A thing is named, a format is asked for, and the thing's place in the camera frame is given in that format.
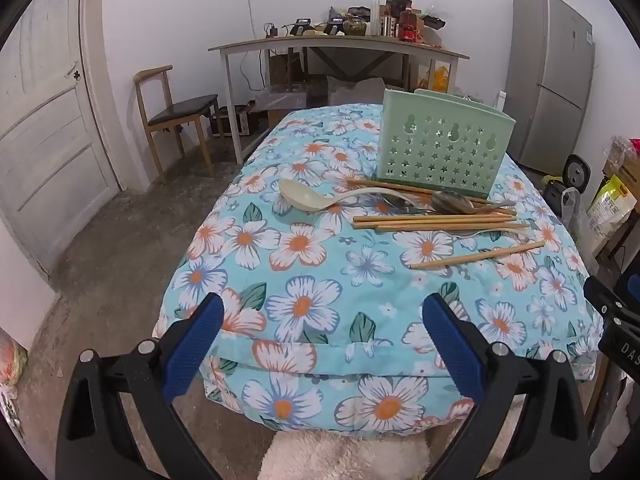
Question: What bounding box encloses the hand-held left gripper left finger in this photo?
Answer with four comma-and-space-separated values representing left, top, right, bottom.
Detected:
56, 292, 226, 480

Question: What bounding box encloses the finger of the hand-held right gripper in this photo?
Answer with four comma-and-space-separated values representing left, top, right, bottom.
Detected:
582, 275, 628, 323

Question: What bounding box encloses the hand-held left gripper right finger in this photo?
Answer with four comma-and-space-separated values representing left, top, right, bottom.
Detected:
421, 292, 593, 480

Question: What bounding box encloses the bamboo chopsticks bundle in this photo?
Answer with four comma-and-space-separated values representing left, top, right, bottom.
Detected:
376, 224, 528, 235

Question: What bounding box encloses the metal spoon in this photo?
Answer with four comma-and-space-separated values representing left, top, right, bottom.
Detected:
382, 194, 436, 213
431, 191, 518, 214

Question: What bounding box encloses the beige plastic spoon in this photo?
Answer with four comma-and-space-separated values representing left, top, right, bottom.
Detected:
278, 178, 418, 212

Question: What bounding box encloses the green perforated utensil holder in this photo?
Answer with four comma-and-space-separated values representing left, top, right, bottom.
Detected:
375, 88, 517, 200

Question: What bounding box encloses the white plastic bag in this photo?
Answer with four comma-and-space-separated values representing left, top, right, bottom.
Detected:
559, 186, 597, 256

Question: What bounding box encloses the yellow rice bag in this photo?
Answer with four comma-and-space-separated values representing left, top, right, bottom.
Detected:
586, 174, 632, 256

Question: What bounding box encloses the black floor item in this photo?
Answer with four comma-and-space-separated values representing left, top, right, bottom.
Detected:
544, 175, 567, 207

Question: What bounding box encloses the black round appliance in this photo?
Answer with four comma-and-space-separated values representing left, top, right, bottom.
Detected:
564, 154, 592, 194

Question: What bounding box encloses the blue floral blanket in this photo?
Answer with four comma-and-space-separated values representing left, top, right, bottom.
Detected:
152, 102, 603, 433

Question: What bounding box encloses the person's white fluffy robe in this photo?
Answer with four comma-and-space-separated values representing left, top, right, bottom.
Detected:
257, 427, 433, 480

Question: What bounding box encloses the orange printed bag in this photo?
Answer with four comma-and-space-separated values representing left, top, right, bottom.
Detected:
0, 327, 30, 401

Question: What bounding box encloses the grey refrigerator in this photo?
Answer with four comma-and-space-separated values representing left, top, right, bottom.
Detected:
502, 0, 597, 176

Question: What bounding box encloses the small toaster oven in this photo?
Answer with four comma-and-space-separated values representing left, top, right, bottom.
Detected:
210, 104, 262, 138

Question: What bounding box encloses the wooden chair black seat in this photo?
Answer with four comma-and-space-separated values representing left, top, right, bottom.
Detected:
133, 65, 222, 184

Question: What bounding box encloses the white panel door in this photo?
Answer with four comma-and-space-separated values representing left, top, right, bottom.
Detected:
0, 0, 123, 281

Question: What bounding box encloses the yellow plastic bag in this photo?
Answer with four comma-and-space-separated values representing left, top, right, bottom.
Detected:
419, 60, 449, 93

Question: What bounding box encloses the clear plastic storage box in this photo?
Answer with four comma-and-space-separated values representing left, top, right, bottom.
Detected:
255, 85, 307, 112

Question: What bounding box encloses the grey sack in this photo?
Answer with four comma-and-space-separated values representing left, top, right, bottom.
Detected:
326, 76, 387, 107

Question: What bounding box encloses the tall cardboard box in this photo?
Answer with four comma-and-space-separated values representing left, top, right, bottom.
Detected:
267, 49, 306, 87

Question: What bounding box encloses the red bottles pack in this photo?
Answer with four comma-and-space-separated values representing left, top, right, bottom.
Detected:
399, 7, 420, 42

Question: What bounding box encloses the white-legged wooden desk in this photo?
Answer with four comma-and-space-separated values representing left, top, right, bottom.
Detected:
207, 35, 471, 165

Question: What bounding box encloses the glass jar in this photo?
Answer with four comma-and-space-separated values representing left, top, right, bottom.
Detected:
344, 14, 372, 37

